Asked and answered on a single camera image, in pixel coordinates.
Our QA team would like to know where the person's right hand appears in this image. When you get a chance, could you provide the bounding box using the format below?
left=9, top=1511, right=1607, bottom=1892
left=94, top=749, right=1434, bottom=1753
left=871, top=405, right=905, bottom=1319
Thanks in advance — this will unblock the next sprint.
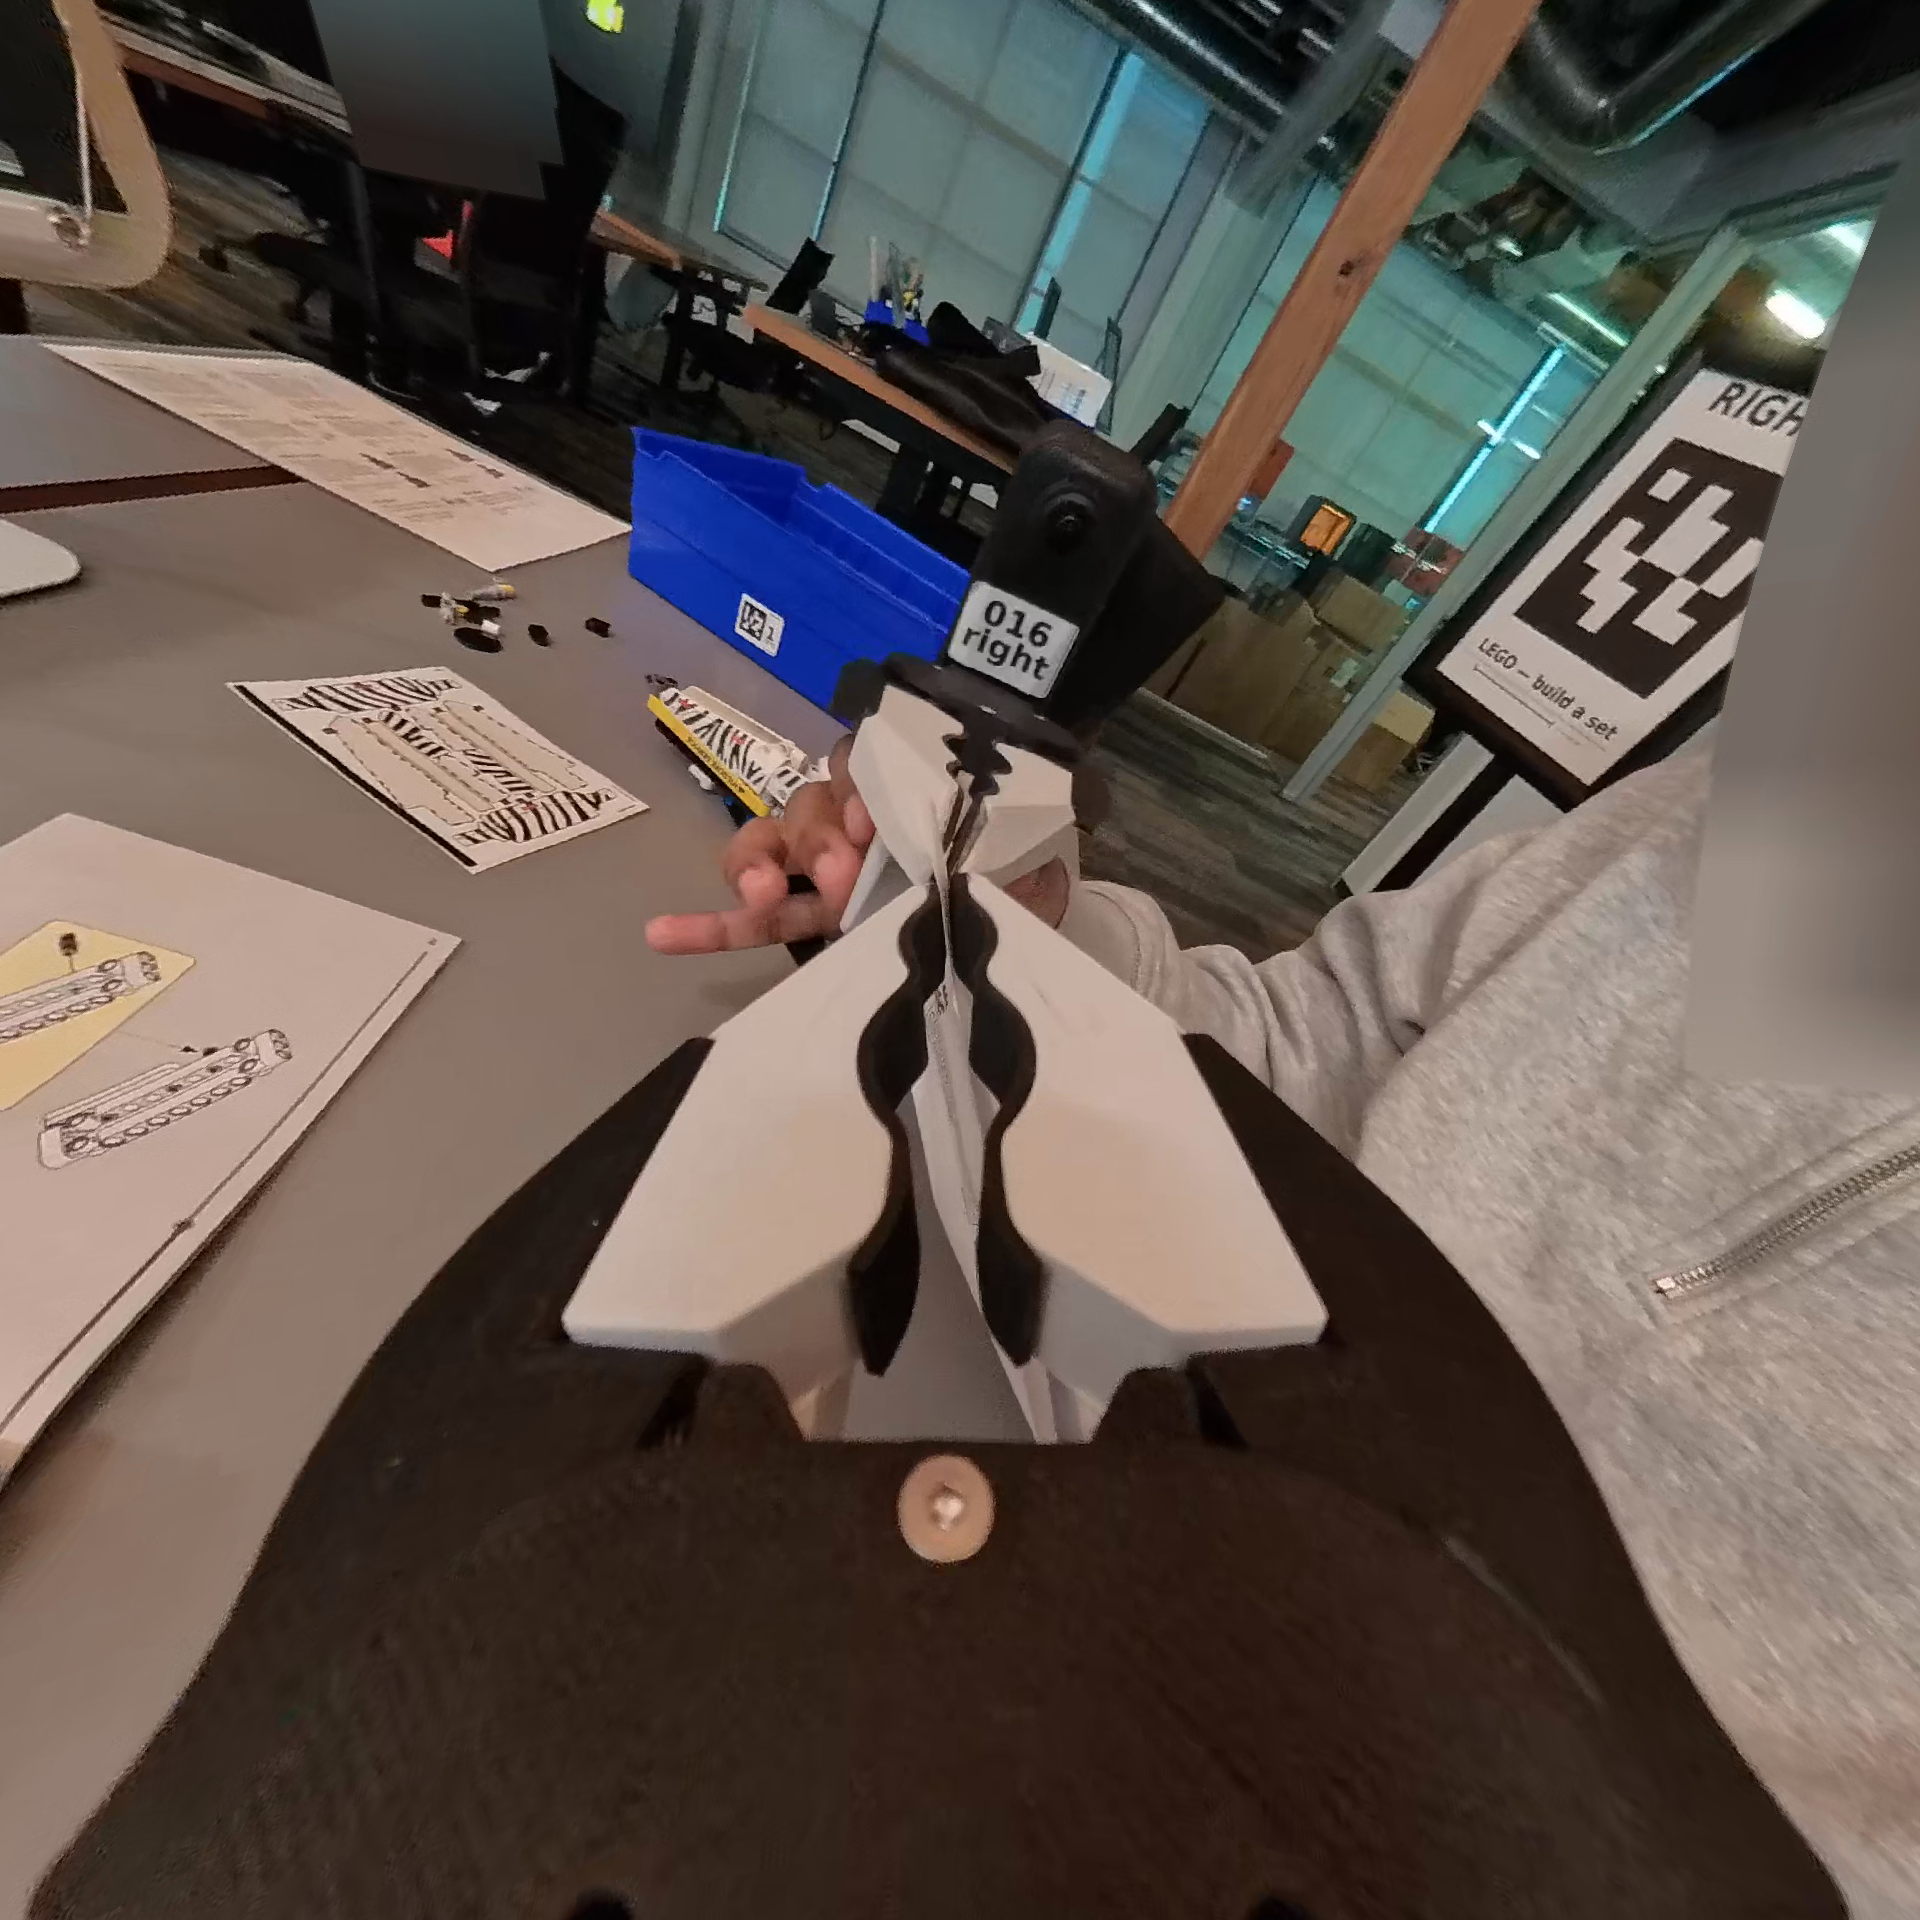
left=644, top=769, right=884, bottom=963

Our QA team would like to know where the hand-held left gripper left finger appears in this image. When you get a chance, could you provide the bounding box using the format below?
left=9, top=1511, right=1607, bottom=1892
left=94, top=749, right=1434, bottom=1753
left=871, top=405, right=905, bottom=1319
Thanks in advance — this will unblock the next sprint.
left=561, top=882, right=951, bottom=1414

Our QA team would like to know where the yellow zebra lego model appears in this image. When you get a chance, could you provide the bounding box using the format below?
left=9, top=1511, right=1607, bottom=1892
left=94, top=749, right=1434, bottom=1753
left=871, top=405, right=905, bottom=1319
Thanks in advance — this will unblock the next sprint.
left=647, top=682, right=833, bottom=827

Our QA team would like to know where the wooden support post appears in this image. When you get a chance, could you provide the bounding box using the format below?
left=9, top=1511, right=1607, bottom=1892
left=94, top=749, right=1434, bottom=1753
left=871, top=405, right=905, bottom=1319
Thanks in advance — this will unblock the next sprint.
left=1160, top=0, right=1548, bottom=558

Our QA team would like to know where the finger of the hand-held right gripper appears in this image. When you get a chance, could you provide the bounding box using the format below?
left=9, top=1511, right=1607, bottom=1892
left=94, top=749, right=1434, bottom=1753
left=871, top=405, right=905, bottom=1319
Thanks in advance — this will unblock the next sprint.
left=836, top=701, right=968, bottom=934
left=959, top=748, right=1085, bottom=886

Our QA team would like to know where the white paper parts bag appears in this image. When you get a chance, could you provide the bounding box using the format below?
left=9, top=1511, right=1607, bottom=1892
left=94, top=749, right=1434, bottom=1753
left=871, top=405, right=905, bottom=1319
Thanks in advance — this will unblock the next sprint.
left=906, top=780, right=1058, bottom=1442

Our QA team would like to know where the white printed paper sheet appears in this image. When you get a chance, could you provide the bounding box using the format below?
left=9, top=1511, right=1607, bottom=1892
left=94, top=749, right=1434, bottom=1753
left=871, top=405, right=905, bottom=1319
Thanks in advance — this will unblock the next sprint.
left=45, top=342, right=633, bottom=572

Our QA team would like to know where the black framed marker sign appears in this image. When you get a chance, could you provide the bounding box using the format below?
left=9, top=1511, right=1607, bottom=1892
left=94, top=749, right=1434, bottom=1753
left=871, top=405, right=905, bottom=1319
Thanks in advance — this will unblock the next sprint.
left=1335, top=353, right=1823, bottom=903

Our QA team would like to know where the zebra sticker sheet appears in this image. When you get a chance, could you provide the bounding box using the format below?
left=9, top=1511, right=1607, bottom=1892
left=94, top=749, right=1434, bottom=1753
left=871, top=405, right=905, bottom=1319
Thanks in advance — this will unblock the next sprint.
left=229, top=668, right=649, bottom=876

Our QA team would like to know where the person's right forearm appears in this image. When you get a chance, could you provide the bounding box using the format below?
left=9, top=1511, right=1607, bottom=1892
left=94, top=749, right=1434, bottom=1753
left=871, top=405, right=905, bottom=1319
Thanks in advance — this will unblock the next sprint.
left=1071, top=885, right=1442, bottom=1173

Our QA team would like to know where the instruction booklet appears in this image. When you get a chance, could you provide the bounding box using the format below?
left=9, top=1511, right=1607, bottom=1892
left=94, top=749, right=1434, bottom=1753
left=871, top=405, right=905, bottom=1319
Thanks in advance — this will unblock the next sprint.
left=0, top=814, right=461, bottom=1479

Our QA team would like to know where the white tablet stand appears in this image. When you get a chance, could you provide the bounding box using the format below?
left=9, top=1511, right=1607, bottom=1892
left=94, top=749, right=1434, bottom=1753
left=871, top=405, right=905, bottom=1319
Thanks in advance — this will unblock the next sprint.
left=0, top=187, right=90, bottom=601

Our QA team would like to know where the wood-backed black panel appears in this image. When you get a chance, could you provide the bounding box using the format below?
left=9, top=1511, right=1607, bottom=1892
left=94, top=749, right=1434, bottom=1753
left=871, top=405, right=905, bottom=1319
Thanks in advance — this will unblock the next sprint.
left=0, top=0, right=174, bottom=295

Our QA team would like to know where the stack of cardboard boxes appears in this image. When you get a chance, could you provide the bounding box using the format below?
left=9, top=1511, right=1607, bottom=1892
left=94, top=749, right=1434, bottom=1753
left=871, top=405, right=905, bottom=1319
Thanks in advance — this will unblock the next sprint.
left=1170, top=570, right=1442, bottom=781

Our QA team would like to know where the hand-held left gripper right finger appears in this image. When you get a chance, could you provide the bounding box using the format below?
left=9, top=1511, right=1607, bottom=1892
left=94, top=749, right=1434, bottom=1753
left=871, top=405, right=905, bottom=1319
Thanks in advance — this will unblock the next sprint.
left=957, top=873, right=1330, bottom=1445

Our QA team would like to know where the blue plastic bin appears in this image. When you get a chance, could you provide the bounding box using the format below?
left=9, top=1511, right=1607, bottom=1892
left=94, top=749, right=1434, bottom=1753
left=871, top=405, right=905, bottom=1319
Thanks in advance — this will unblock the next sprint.
left=625, top=428, right=975, bottom=707

